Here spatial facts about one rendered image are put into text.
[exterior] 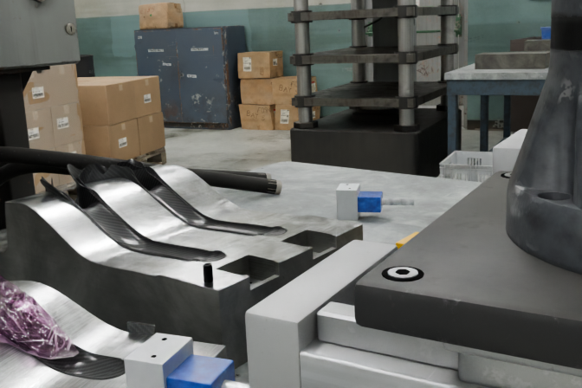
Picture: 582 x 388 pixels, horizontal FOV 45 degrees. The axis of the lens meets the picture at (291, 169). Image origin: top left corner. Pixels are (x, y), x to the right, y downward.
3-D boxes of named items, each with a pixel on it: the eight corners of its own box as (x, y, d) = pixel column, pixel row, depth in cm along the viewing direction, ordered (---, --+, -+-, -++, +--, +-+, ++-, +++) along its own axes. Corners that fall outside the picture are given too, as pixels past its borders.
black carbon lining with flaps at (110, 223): (295, 244, 87) (292, 170, 85) (203, 286, 75) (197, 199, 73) (117, 209, 108) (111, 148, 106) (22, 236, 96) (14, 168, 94)
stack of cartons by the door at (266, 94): (322, 126, 763) (319, 48, 746) (309, 132, 735) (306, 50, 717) (254, 125, 802) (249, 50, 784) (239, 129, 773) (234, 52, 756)
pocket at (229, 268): (281, 294, 76) (280, 261, 75) (249, 311, 72) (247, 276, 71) (250, 286, 78) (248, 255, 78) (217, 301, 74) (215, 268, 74)
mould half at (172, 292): (365, 291, 89) (362, 188, 87) (224, 376, 69) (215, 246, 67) (115, 233, 120) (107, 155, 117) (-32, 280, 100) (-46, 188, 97)
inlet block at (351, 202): (414, 213, 124) (414, 183, 122) (413, 221, 119) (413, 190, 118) (340, 212, 126) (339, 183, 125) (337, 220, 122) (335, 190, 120)
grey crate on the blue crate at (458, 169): (565, 181, 387) (565, 154, 384) (556, 199, 352) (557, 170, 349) (455, 174, 415) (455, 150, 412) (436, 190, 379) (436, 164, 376)
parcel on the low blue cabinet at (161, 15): (185, 27, 805) (184, 2, 799) (168, 28, 776) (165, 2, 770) (156, 29, 824) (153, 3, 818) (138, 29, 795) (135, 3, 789)
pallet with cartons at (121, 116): (167, 162, 602) (160, 75, 586) (115, 184, 526) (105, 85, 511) (50, 159, 640) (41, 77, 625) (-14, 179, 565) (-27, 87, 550)
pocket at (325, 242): (338, 264, 84) (337, 235, 83) (312, 278, 80) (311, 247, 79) (307, 258, 87) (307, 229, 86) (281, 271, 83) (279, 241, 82)
